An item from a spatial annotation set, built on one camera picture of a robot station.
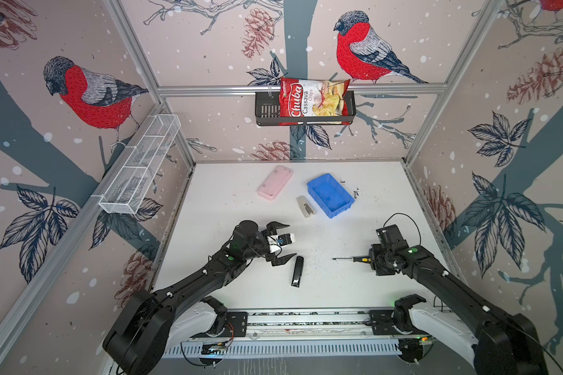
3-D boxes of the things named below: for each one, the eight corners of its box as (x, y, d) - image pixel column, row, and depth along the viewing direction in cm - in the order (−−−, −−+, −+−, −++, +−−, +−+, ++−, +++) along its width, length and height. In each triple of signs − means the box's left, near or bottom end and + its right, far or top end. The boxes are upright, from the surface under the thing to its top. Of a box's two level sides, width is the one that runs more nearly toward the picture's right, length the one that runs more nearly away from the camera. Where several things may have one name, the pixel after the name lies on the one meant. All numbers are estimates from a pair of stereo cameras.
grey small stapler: (305, 218, 102) (305, 214, 100) (294, 201, 108) (295, 197, 106) (316, 213, 103) (316, 210, 101) (305, 197, 110) (305, 193, 107)
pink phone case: (255, 192, 111) (254, 189, 109) (278, 166, 123) (278, 162, 120) (271, 201, 108) (271, 197, 106) (293, 173, 119) (294, 169, 117)
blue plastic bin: (329, 220, 101) (331, 214, 97) (304, 189, 112) (304, 183, 108) (354, 206, 105) (356, 200, 102) (327, 178, 117) (328, 171, 113)
